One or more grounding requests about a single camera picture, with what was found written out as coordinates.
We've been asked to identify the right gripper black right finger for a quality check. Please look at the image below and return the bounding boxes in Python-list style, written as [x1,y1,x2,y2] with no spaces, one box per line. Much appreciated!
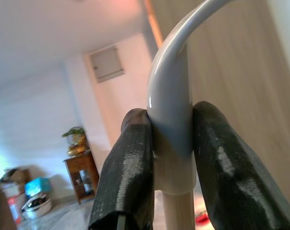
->
[192,100,290,230]

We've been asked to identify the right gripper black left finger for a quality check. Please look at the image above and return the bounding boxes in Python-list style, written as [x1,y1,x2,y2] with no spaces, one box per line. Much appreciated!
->
[87,108,156,230]

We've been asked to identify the small brown wooden cabinet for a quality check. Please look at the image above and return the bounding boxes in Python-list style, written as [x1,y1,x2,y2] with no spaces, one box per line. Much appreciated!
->
[63,150,100,204]

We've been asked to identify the glass bowl with green plant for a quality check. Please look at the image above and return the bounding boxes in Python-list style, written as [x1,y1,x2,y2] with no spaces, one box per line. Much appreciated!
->
[62,126,88,156]

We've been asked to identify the light blue box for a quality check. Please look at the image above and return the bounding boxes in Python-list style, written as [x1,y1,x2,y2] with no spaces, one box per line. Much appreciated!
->
[24,177,51,197]

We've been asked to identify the white basket with clutter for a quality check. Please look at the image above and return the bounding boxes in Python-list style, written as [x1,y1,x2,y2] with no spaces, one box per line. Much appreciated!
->
[22,194,52,220]

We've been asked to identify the light wooden wardrobe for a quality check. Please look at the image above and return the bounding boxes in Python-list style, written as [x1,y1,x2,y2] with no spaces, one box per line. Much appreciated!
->
[145,0,290,216]

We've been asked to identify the red carton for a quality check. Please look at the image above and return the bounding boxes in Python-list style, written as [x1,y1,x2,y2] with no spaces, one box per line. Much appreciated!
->
[7,194,22,223]

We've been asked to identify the brown cardboard box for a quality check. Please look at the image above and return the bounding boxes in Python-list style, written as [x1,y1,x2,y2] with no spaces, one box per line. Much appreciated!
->
[0,167,32,230]

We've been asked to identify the grey wall fuse box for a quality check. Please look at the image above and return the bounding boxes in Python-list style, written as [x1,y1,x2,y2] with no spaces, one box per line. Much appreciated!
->
[89,46,125,83]

